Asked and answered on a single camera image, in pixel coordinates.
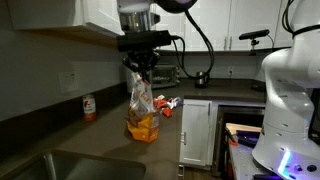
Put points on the large white wall plate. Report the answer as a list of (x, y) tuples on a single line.
[(68, 81)]

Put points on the small white wall outlet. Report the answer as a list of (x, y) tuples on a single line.
[(230, 70)]

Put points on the large orange snack packet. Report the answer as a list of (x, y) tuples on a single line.
[(143, 123)]

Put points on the black camera on tripod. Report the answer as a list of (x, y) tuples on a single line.
[(254, 34)]

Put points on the silver toaster oven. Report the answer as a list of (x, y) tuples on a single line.
[(165, 76)]

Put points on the perforated metal robot table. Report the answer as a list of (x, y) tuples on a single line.
[(243, 163)]

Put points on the red can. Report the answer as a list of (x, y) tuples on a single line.
[(89, 108)]

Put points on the purple small snack packet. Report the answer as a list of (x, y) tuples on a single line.
[(178, 101)]

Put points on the dark under-counter appliance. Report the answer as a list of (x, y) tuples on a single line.
[(240, 115)]

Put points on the white upper cabinet long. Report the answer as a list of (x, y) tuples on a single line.
[(66, 13)]

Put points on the steel kitchen sink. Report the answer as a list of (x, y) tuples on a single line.
[(83, 166)]

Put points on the wooden board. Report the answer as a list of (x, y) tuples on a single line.
[(243, 127)]

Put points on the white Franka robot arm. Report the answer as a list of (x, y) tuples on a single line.
[(286, 100)]

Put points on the white lower cabinet door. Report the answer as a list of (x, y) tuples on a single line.
[(196, 133)]

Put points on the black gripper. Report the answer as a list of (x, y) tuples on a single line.
[(141, 58)]

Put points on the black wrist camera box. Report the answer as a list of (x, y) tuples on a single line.
[(143, 40)]

